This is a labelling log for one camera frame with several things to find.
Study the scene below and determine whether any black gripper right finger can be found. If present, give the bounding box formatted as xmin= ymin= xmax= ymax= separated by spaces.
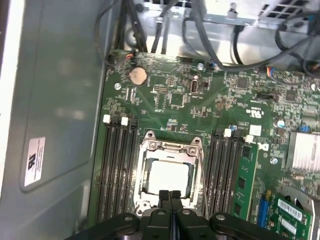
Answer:
xmin=169 ymin=189 xmax=283 ymax=240

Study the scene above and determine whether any thin wire locking lever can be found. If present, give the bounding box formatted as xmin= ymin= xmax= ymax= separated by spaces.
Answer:
xmin=196 ymin=143 xmax=210 ymax=219

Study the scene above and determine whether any metal socket cover frame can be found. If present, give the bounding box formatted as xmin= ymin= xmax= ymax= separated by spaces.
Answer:
xmin=136 ymin=141 xmax=204 ymax=216

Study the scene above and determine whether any white case sticker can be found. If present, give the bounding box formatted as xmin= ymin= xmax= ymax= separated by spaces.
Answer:
xmin=22 ymin=136 xmax=47 ymax=189

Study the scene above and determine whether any silver square CPU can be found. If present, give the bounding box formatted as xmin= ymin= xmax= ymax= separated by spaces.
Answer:
xmin=144 ymin=156 xmax=196 ymax=200

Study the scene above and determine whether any thick black cable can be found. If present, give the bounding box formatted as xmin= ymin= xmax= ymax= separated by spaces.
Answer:
xmin=116 ymin=0 xmax=128 ymax=51
xmin=126 ymin=0 xmax=148 ymax=53
xmin=151 ymin=16 xmax=165 ymax=54
xmin=233 ymin=26 xmax=245 ymax=65

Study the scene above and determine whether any black open PC case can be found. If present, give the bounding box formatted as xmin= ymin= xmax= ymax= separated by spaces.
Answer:
xmin=0 ymin=0 xmax=258 ymax=240

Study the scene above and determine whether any metal CPU socket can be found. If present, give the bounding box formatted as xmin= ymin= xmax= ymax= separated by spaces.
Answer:
xmin=133 ymin=129 xmax=208 ymax=219

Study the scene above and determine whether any silver disk bay cage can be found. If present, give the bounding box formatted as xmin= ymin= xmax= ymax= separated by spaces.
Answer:
xmin=134 ymin=0 xmax=320 ymax=38

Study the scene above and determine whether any silver finned heatsink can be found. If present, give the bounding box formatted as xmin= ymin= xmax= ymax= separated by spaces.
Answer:
xmin=284 ymin=131 xmax=320 ymax=177

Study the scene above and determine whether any black RAM slot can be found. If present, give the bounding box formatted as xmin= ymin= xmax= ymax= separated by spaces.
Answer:
xmin=216 ymin=128 xmax=232 ymax=218
xmin=122 ymin=118 xmax=139 ymax=216
xmin=224 ymin=129 xmax=244 ymax=218
xmin=104 ymin=114 xmax=120 ymax=221
xmin=206 ymin=128 xmax=223 ymax=218
xmin=96 ymin=114 xmax=113 ymax=222
xmin=113 ymin=116 xmax=130 ymax=220

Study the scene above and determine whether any green RAM stick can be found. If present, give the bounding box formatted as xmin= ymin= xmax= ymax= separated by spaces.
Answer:
xmin=231 ymin=141 xmax=260 ymax=222

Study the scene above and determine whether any internal USB port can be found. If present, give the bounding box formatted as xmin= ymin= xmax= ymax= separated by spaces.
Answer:
xmin=189 ymin=74 xmax=201 ymax=96

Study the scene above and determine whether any round coin battery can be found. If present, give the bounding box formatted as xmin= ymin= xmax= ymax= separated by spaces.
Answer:
xmin=128 ymin=65 xmax=148 ymax=87

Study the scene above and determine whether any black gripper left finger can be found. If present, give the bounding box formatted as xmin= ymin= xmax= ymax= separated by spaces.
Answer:
xmin=63 ymin=189 xmax=174 ymax=240

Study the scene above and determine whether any thin black wire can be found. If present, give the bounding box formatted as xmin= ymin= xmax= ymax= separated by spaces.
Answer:
xmin=94 ymin=0 xmax=118 ymax=68

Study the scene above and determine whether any blue expansion slot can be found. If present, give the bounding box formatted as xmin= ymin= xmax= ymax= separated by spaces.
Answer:
xmin=256 ymin=196 xmax=270 ymax=232

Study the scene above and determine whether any long curved black cable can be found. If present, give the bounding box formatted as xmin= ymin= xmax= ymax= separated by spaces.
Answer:
xmin=221 ymin=29 xmax=320 ymax=72

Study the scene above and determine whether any graphics card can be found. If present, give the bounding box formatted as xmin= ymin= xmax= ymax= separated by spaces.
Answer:
xmin=271 ymin=184 xmax=316 ymax=240

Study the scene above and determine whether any green motherboard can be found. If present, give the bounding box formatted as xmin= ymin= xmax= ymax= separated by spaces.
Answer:
xmin=88 ymin=48 xmax=320 ymax=240

